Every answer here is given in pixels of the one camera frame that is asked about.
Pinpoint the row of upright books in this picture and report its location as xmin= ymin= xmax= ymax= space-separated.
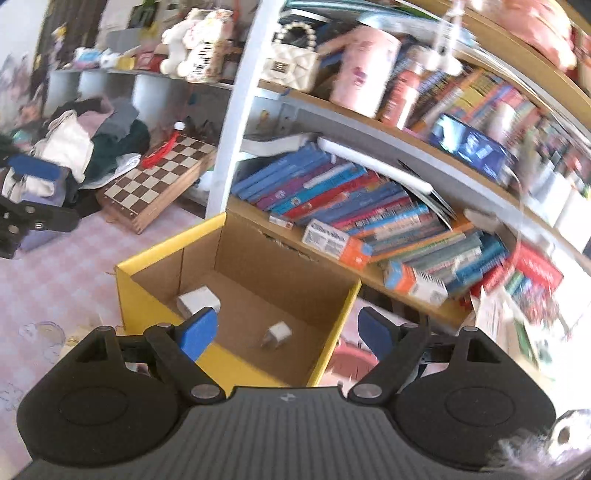
xmin=379 ymin=58 xmax=591 ymax=185

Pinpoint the white quilted handbag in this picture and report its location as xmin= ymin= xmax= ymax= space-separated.
xmin=261 ymin=22 xmax=321 ymax=93

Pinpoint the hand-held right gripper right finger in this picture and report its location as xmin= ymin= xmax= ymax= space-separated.
xmin=347 ymin=306 xmax=503 ymax=406

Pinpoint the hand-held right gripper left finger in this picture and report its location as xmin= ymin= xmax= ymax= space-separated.
xmin=74 ymin=307 xmax=226 ymax=400

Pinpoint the pink plush toy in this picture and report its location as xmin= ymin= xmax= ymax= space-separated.
xmin=489 ymin=0 xmax=578 ymax=70

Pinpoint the white orange medicine box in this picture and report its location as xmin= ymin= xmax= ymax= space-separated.
xmin=302 ymin=219 xmax=373 ymax=271

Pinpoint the white charger plug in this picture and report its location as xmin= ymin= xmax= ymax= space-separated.
xmin=260 ymin=322 xmax=293 ymax=350

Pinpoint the row of leaning books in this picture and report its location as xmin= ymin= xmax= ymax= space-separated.
xmin=231 ymin=143 xmax=511 ymax=296

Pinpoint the red plastic hanger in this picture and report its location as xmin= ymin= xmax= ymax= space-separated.
xmin=141 ymin=131 xmax=181 ymax=169

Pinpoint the small white box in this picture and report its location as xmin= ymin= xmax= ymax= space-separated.
xmin=176 ymin=287 xmax=221 ymax=318

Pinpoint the pink plastic basin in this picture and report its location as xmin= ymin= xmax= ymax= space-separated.
xmin=325 ymin=339 xmax=377 ymax=386

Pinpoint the blue printed box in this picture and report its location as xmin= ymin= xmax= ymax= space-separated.
xmin=427 ymin=113 xmax=518 ymax=183

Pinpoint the grey storage shelf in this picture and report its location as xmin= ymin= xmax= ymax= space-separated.
xmin=46 ymin=67 xmax=234 ymax=139

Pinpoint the wooden chessboard box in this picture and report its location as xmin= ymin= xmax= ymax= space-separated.
xmin=96 ymin=134 xmax=218 ymax=235

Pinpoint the white plush toy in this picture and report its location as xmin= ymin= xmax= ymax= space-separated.
xmin=159 ymin=7 xmax=234 ymax=84

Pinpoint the yellow cardboard box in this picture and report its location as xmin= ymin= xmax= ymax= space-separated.
xmin=115 ymin=211 xmax=362 ymax=387

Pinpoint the orange white carton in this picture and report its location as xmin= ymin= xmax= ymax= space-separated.
xmin=383 ymin=261 xmax=450 ymax=306

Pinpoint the wooden bookshelf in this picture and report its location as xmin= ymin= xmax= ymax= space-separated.
xmin=205 ymin=0 xmax=591 ymax=333

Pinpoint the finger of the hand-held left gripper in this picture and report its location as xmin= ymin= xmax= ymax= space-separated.
xmin=0 ymin=154 xmax=80 ymax=259

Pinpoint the pink cylindrical container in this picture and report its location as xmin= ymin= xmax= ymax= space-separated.
xmin=329 ymin=25 xmax=402 ymax=118

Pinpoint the pile of clothes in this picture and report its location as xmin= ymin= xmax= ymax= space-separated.
xmin=0 ymin=98 xmax=151 ymax=208

